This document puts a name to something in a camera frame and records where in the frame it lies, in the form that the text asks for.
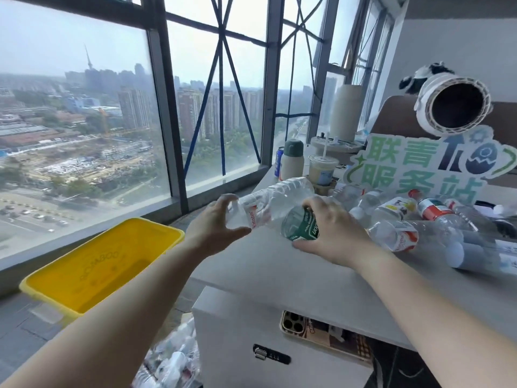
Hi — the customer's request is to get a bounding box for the person's right hand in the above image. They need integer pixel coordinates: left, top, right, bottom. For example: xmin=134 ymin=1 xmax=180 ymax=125
xmin=291 ymin=196 xmax=379 ymax=271

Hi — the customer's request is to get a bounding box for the person's left hand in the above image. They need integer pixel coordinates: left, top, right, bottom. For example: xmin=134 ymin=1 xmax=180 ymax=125
xmin=184 ymin=193 xmax=253 ymax=255

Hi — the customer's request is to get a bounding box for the pile of clear bottles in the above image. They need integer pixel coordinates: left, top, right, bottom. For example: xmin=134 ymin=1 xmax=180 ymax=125
xmin=331 ymin=182 xmax=517 ymax=278

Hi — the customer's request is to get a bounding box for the long red label plastic bottle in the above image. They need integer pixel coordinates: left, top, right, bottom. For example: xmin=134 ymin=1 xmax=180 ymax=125
xmin=226 ymin=176 xmax=315 ymax=231

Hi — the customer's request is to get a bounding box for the yellow plastic bin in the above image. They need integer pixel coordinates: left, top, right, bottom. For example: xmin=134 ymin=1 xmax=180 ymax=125
xmin=19 ymin=217 xmax=186 ymax=320

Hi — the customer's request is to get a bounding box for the bag of bottles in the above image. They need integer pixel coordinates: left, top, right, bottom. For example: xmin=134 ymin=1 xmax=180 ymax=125
xmin=133 ymin=315 xmax=202 ymax=388

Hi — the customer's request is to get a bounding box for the person's right forearm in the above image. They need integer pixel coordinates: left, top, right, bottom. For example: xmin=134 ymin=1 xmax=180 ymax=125
xmin=355 ymin=248 xmax=517 ymax=388

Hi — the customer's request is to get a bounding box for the person's left forearm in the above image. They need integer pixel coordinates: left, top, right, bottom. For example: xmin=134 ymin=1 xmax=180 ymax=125
xmin=0 ymin=238 xmax=215 ymax=388

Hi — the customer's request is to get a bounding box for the brown paper cup holder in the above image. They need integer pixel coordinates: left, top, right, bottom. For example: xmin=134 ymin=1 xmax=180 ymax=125
xmin=313 ymin=179 xmax=338 ymax=197

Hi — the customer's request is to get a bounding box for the milk tea cup with straw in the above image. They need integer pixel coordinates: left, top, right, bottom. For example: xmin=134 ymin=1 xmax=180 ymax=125
xmin=309 ymin=135 xmax=339 ymax=186

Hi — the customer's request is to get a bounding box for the cream thermos with green lid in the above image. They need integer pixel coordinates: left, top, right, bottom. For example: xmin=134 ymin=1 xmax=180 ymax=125
xmin=279 ymin=139 xmax=305 ymax=182

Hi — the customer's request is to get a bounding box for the white round stand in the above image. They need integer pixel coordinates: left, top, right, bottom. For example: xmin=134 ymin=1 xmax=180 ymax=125
xmin=310 ymin=135 xmax=364 ymax=156

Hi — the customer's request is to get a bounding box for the white drawer cabinet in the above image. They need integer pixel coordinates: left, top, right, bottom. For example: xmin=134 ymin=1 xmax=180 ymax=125
xmin=192 ymin=286 xmax=374 ymax=388

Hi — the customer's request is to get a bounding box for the phone in patterned case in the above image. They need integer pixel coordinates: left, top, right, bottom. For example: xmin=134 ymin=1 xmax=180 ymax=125
xmin=280 ymin=310 xmax=372 ymax=364

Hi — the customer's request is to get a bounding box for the green white standing sign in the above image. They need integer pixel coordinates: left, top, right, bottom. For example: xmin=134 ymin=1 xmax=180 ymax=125
xmin=343 ymin=124 xmax=517 ymax=205

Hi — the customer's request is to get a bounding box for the tall cream cylinder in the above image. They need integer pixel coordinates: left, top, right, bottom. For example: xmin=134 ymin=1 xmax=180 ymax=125
xmin=329 ymin=84 xmax=366 ymax=143

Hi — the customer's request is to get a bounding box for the black cabinet lock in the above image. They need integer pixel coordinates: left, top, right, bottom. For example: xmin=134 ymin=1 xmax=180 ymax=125
xmin=253 ymin=344 xmax=291 ymax=365

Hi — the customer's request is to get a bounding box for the dark metal window frame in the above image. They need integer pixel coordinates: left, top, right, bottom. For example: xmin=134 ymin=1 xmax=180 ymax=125
xmin=0 ymin=0 xmax=404 ymax=279

